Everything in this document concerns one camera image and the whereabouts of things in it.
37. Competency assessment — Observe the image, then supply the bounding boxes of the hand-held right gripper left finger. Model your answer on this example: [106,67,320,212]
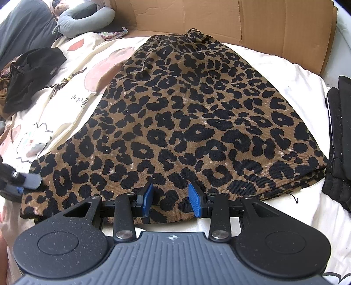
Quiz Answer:
[64,182,154,243]

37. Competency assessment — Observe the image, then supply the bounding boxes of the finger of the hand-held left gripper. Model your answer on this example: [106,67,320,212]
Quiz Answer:
[0,157,42,190]
[0,182,25,198]

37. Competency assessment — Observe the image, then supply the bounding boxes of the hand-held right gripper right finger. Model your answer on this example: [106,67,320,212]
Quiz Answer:
[188,183,277,243]

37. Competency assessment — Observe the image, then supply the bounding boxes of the leopard print skirt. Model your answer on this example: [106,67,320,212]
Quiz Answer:
[20,28,330,225]

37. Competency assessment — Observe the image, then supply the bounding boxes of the brown cloth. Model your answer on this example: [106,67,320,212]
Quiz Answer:
[0,53,20,121]

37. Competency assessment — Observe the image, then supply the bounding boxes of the black garment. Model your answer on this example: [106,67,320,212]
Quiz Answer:
[3,47,68,113]

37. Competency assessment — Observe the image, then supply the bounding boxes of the white printed blanket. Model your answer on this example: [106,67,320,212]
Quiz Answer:
[0,31,351,285]

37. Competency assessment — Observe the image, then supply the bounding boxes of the dark grey cloth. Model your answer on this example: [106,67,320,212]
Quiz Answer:
[0,0,62,69]

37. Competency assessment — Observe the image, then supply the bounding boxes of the grey neck pillow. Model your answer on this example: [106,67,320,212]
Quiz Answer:
[53,5,116,38]

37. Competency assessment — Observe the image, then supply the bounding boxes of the floral cloth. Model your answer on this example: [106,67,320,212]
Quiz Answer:
[96,27,129,41]

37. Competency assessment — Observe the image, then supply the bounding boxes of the brown plush toy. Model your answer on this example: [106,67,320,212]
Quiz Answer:
[51,0,69,20]

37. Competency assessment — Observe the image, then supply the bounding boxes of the brown cardboard sheet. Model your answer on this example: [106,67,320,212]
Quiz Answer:
[108,0,338,76]

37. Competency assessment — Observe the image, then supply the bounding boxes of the beaded cord bracelet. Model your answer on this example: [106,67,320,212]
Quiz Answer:
[49,68,88,99]

